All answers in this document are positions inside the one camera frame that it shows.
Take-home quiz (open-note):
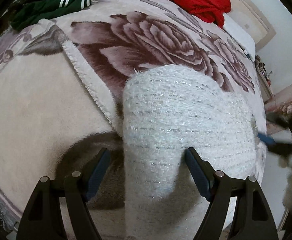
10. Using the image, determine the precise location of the dark green striped garment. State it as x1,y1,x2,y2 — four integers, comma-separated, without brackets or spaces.
11,0,98,30

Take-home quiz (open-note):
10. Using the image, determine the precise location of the beige nightstand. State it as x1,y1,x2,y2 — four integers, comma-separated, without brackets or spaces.
255,57,274,100

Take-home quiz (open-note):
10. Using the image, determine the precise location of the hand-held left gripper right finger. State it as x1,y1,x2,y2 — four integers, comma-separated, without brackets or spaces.
185,147,279,240

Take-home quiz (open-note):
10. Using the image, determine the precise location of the floral purple bed blanket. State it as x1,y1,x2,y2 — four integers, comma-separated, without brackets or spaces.
0,0,268,240

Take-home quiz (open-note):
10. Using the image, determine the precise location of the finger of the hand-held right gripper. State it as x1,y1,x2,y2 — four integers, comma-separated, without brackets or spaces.
257,132,277,147

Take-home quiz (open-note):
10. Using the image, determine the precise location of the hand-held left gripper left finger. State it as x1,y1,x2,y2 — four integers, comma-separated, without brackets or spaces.
16,147,111,240

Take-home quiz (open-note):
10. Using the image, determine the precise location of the white knitted jacket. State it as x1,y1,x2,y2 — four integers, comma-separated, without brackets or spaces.
122,64,260,240

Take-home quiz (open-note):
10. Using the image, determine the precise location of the white pillow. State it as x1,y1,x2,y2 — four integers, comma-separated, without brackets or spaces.
222,12,257,63

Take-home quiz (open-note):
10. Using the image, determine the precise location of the beige bed headboard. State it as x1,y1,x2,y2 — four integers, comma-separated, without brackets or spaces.
221,0,277,52

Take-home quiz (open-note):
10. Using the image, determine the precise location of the pink floral tied curtain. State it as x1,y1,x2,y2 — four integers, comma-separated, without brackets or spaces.
264,90,292,135

